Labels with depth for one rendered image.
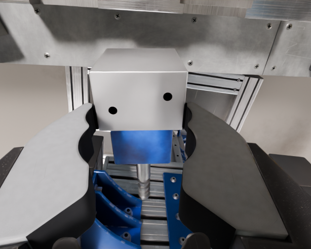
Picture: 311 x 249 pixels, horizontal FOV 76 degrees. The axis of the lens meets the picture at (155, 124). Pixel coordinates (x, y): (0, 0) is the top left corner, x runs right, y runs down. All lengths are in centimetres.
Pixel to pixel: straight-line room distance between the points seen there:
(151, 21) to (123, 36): 4
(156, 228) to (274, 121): 121
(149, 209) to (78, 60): 29
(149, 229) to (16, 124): 121
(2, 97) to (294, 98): 169
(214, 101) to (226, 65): 71
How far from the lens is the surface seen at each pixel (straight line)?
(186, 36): 26
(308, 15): 21
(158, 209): 42
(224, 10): 19
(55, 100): 128
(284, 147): 167
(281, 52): 31
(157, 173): 48
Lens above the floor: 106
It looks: 58 degrees down
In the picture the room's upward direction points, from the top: 176 degrees clockwise
